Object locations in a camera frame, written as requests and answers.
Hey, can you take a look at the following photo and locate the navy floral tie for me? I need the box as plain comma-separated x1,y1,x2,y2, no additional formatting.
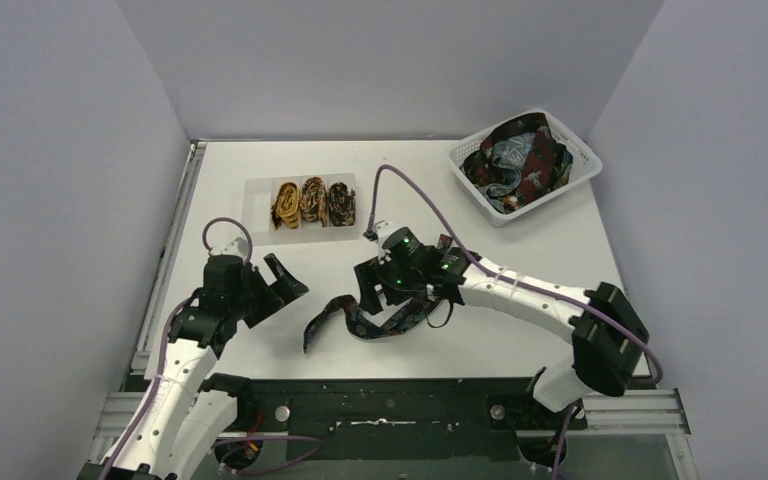
302,294,441,354

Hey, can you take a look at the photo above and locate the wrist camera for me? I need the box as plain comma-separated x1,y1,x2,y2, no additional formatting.
363,220,401,243
211,237,251,261

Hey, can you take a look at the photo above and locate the dark brown rolled tie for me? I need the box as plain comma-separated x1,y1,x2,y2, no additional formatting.
326,182,356,227

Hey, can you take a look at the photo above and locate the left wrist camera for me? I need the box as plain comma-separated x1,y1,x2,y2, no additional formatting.
211,237,251,261

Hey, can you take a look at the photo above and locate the orange patterned rolled tie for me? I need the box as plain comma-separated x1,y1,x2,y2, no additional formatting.
299,176,328,227

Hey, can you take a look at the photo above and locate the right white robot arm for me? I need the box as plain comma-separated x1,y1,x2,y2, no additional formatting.
354,222,649,412

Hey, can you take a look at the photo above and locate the pile of patterned ties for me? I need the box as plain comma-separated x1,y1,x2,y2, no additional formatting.
460,113,574,214

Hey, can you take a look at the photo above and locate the yellow rolled tie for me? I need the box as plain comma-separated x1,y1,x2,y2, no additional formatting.
270,182,300,230

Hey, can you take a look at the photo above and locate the white plastic basket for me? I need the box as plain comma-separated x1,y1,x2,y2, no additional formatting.
447,109,603,227

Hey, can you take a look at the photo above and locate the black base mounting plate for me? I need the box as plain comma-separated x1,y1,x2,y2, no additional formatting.
196,374,565,464

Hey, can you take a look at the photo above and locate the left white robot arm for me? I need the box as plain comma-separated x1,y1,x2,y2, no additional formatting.
78,254,309,479

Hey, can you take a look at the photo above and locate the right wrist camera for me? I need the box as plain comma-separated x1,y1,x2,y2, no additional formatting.
363,220,401,243

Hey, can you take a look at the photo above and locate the clear plastic organizer tray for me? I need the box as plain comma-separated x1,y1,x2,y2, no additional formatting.
241,173,359,246

